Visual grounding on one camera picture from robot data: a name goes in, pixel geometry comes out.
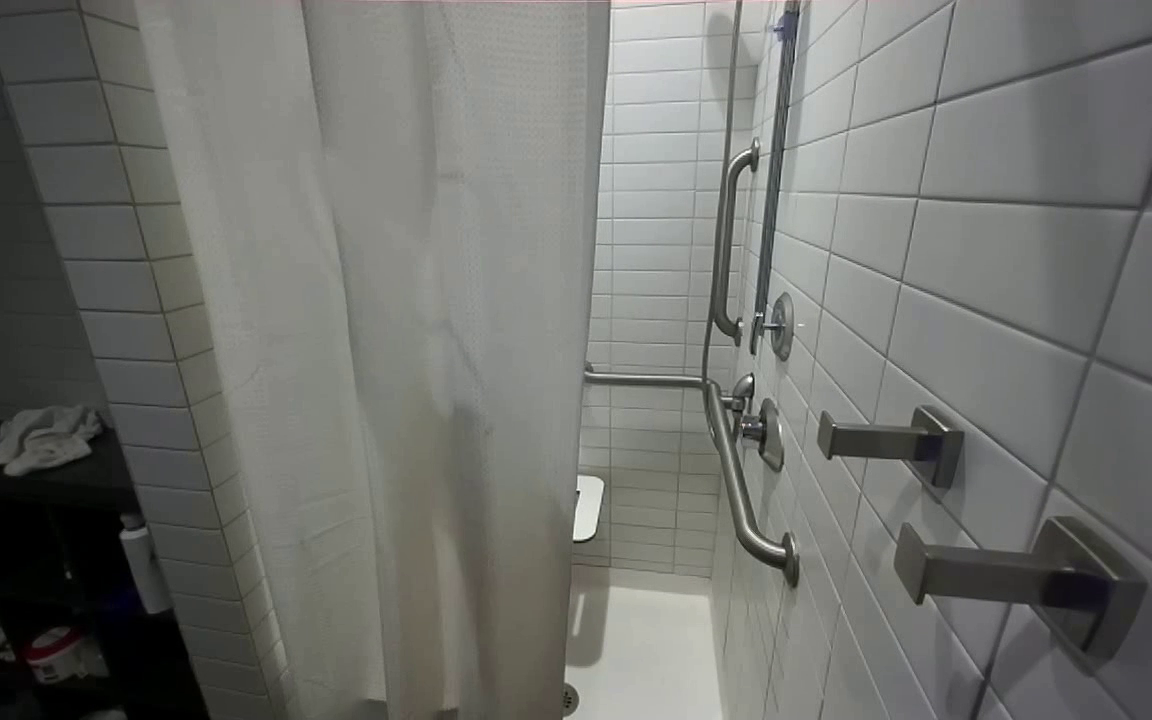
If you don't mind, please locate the white shower curtain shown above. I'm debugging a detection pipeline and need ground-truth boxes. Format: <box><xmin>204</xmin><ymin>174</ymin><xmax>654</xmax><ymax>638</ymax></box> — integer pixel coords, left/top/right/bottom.
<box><xmin>130</xmin><ymin>0</ymin><xmax>613</xmax><ymax>720</ymax></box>

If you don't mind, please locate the black storage shelf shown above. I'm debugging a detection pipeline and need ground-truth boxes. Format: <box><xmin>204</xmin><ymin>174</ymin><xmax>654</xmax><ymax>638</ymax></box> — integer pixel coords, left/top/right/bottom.
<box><xmin>0</xmin><ymin>414</ymin><xmax>212</xmax><ymax>720</ymax></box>

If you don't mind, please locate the metal shower slider rail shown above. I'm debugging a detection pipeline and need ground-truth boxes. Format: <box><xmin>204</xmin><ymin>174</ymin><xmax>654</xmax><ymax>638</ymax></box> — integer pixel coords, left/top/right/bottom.
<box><xmin>747</xmin><ymin>0</ymin><xmax>808</xmax><ymax>357</ymax></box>

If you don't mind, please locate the square metal wall hook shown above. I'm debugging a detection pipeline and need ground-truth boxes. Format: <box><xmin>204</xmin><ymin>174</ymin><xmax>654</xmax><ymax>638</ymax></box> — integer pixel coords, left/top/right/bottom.
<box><xmin>812</xmin><ymin>400</ymin><xmax>966</xmax><ymax>492</ymax></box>
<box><xmin>890</xmin><ymin>512</ymin><xmax>1152</xmax><ymax>664</ymax></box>

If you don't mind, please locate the white plastic bottle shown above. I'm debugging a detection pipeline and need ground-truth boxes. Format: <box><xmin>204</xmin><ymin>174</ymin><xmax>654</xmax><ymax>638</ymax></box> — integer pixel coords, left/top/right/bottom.
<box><xmin>114</xmin><ymin>512</ymin><xmax>177</xmax><ymax>621</ymax></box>

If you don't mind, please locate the white and red plastic bag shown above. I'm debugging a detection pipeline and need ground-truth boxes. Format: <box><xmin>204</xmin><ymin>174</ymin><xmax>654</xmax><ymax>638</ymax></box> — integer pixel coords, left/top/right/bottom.
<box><xmin>15</xmin><ymin>621</ymin><xmax>110</xmax><ymax>692</ymax></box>

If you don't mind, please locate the metal shower valve with lever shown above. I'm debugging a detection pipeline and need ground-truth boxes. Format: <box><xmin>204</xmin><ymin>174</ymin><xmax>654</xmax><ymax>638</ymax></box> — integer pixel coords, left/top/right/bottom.
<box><xmin>722</xmin><ymin>371</ymin><xmax>789</xmax><ymax>475</ymax></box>

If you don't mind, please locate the round metal valve plate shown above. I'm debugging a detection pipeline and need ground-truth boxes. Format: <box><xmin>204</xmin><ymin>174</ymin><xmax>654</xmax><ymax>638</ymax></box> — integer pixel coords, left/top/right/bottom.
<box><xmin>758</xmin><ymin>287</ymin><xmax>799</xmax><ymax>365</ymax></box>

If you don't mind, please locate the white folding shower seat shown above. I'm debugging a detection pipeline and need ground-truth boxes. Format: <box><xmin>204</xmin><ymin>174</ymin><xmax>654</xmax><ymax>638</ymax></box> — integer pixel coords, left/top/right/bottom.
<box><xmin>568</xmin><ymin>473</ymin><xmax>608</xmax><ymax>548</ymax></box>

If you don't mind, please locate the short horizontal metal grab bar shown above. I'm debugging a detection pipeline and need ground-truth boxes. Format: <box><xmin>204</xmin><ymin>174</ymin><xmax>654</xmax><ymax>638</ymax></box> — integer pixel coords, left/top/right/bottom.
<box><xmin>583</xmin><ymin>369</ymin><xmax>708</xmax><ymax>392</ymax></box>

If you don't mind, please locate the vertical metal grab bar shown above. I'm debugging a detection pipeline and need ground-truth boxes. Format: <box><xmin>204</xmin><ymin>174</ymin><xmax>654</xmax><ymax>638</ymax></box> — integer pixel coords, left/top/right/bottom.
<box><xmin>708</xmin><ymin>141</ymin><xmax>762</xmax><ymax>349</ymax></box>

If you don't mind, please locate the crumpled white towel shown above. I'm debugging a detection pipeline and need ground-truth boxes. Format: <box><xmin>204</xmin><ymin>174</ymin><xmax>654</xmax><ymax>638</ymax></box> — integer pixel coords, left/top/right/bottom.
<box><xmin>0</xmin><ymin>400</ymin><xmax>109</xmax><ymax>480</ymax></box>

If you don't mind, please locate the long metal grab bar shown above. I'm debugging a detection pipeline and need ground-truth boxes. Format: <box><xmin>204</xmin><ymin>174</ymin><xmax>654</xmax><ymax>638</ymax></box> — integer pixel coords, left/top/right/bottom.
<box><xmin>701</xmin><ymin>376</ymin><xmax>803</xmax><ymax>592</ymax></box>

